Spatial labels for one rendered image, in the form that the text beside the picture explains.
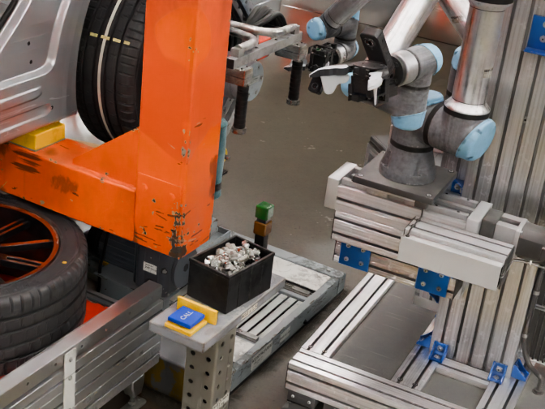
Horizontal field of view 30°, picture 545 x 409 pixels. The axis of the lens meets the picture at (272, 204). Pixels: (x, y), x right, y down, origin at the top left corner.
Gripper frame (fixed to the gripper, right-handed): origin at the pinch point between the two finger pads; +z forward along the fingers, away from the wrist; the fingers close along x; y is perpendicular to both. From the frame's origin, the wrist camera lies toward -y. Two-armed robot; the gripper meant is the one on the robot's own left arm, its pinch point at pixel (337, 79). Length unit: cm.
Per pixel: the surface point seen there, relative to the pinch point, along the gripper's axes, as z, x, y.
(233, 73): -49, 75, 22
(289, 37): -81, 80, 17
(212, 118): -24, 59, 26
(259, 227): -33, 51, 58
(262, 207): -34, 50, 52
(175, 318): 4, 46, 70
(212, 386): -9, 46, 96
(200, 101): -17, 57, 19
